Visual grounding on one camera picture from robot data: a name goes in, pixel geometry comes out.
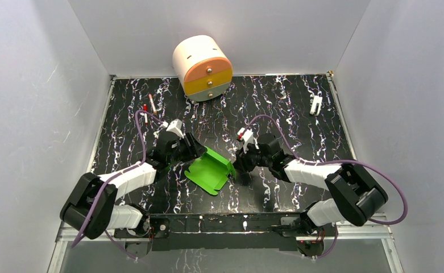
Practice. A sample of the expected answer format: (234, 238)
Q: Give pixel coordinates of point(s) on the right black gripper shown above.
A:
(242, 162)

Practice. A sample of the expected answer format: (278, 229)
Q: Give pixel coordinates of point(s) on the red capped marker pen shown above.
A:
(145, 108)

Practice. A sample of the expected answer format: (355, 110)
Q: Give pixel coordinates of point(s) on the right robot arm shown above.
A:
(355, 194)

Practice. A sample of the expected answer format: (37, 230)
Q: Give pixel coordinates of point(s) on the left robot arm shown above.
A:
(91, 207)

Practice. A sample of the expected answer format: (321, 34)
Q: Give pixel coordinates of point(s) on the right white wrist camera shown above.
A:
(246, 137)

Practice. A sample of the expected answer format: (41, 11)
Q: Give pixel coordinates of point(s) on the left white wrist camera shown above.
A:
(174, 127)

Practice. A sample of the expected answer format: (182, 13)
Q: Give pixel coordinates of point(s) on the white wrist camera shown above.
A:
(174, 127)
(246, 137)

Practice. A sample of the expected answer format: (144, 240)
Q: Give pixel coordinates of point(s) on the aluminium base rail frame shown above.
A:
(261, 242)

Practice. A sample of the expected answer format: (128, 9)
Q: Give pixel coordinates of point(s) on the pink marker pen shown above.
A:
(152, 103)

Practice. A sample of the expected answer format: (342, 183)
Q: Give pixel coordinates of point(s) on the round three-drawer storage cabinet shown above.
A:
(204, 71)

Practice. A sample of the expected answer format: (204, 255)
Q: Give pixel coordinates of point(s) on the green paper box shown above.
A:
(210, 172)

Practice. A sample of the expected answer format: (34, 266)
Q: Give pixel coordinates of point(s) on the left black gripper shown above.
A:
(194, 148)

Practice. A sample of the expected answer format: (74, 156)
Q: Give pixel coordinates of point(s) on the small white plastic clip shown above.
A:
(316, 106)

